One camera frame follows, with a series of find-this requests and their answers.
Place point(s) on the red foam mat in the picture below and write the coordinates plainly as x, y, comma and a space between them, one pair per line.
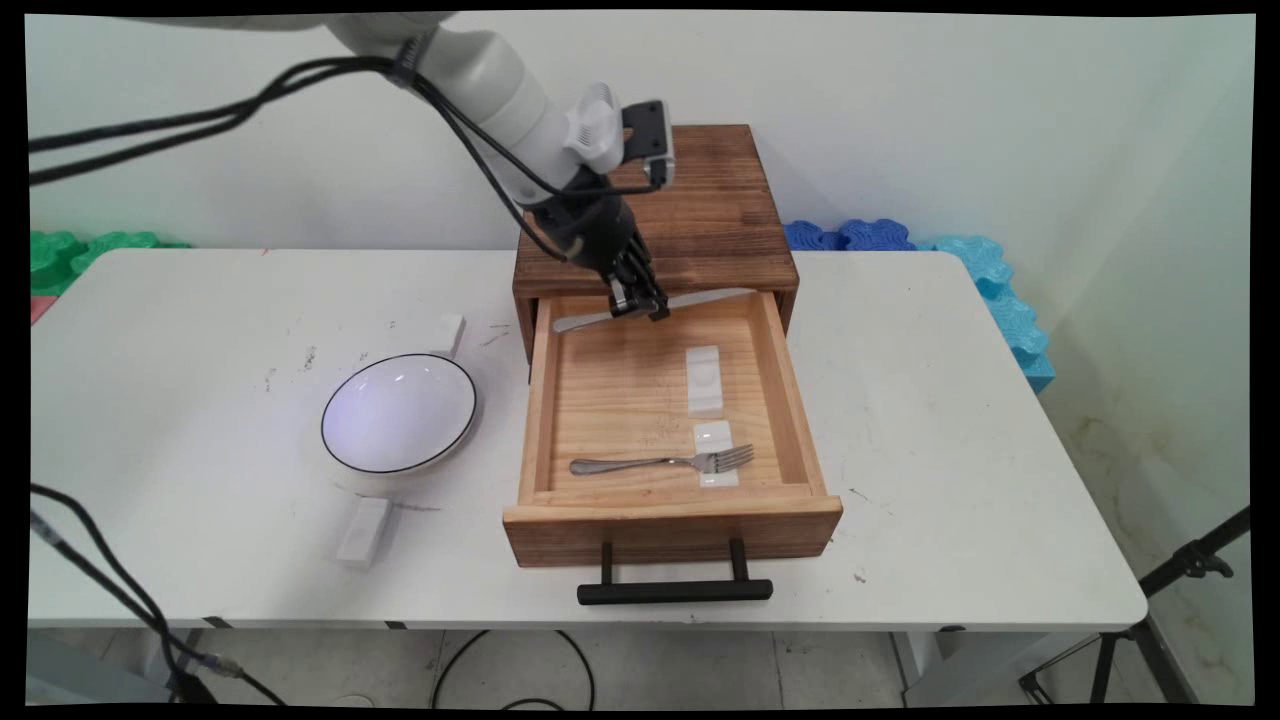
40, 308

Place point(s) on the light wooden drawer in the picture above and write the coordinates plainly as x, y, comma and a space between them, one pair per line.
620, 400

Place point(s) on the white bowl with black rim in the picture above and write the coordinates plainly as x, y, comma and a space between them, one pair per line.
400, 412

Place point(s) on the silver table knife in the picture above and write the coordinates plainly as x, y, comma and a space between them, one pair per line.
710, 297

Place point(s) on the cyan foam mat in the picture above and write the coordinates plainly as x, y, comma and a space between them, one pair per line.
1000, 290

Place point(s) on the white table leg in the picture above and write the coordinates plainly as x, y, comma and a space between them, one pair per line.
940, 670
160, 650

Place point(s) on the blue foam mat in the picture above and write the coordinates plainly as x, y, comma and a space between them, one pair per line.
810, 236
878, 234

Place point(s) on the dark wooden drawer cabinet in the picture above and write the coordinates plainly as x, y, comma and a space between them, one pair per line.
700, 200

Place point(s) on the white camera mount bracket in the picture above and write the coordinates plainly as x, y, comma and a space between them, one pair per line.
593, 125

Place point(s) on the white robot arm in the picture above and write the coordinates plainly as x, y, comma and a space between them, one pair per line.
500, 90

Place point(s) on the green foam mat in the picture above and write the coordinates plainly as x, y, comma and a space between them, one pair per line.
120, 242
55, 260

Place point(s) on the silver fork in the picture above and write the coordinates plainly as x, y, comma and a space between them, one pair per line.
620, 465

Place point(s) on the black tripod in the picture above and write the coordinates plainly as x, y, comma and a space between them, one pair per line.
1190, 560

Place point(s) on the white cutlery rest block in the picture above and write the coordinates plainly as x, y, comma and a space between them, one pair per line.
712, 437
449, 335
364, 530
705, 385

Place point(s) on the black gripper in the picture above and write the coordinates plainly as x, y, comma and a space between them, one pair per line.
595, 230

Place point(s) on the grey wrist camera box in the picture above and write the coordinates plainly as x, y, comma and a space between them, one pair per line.
648, 140

